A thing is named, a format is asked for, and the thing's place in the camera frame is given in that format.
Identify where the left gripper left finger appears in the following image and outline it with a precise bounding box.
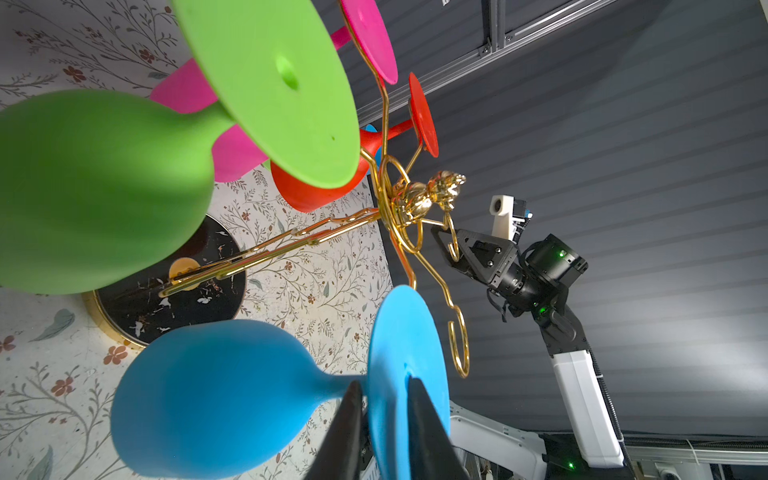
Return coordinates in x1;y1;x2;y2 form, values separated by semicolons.
304;380;363;480

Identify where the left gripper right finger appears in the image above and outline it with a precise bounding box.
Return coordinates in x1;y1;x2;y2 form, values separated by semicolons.
407;377;468;480

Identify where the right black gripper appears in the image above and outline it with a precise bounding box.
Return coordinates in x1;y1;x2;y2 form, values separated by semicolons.
430;225;526;294

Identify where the blue wine glass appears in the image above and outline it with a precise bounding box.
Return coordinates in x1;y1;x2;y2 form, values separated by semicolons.
110;285;450;479

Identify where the green wine glass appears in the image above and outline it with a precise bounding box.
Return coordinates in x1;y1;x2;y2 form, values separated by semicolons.
0;0;361;296

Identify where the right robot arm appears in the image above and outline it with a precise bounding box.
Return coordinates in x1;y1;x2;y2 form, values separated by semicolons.
431;226;636;479

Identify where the gold wine glass rack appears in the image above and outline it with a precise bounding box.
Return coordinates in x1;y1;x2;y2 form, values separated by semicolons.
82;0;471;379

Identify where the red wine glass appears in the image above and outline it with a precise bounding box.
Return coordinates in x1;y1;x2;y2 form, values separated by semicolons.
270;73;439;213

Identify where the pink wine glass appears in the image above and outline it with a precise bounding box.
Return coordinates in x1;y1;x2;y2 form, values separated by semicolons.
150;1;361;188

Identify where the floral table mat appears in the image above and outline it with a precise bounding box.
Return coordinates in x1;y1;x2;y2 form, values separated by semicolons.
0;0;397;480

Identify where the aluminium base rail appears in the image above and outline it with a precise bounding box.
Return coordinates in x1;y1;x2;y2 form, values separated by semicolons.
449;431;768;480

